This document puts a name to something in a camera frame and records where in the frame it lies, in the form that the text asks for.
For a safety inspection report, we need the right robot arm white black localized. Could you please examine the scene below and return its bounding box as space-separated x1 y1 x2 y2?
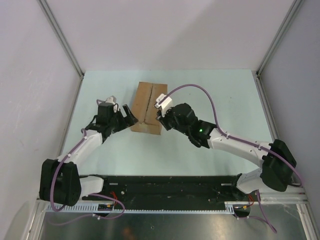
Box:
154 103 297 201

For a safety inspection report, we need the grey slotted cable duct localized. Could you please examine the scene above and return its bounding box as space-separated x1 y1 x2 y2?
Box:
45 202 236 214

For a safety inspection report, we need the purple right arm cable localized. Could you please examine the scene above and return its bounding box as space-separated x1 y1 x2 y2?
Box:
159 84 303 234

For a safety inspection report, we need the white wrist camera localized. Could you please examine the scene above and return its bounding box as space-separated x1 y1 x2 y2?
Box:
104 95 119 113
154 93 173 111

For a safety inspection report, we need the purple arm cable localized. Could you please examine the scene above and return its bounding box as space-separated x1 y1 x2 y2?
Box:
159 84 303 234
47 99 126 226

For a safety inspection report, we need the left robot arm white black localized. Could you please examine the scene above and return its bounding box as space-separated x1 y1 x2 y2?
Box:
39 101 138 207

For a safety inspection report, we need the aluminium frame post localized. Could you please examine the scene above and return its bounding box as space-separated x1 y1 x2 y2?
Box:
37 0 84 80
255 0 305 76

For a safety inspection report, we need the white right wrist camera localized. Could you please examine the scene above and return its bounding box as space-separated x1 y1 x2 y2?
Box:
154 93 173 111

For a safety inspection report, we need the aluminium front rail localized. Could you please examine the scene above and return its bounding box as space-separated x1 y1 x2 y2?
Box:
36 182 310 204

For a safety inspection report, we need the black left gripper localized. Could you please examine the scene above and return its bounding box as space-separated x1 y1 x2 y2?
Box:
108 104 138 134

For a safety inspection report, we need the left aluminium frame post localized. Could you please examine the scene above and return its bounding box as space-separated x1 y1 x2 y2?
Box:
37 0 84 80

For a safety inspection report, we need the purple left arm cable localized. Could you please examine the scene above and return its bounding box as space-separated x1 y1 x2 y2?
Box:
47 99 126 226

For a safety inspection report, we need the brown cardboard express box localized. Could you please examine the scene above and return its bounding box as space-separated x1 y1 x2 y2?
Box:
130 81 168 135

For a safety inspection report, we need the right aluminium frame post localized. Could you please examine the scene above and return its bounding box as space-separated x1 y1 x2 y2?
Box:
255 0 305 76

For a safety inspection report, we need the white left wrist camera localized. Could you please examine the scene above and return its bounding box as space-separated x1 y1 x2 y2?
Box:
104 95 119 113

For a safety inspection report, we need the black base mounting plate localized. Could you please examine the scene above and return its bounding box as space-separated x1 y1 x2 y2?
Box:
81 173 262 211

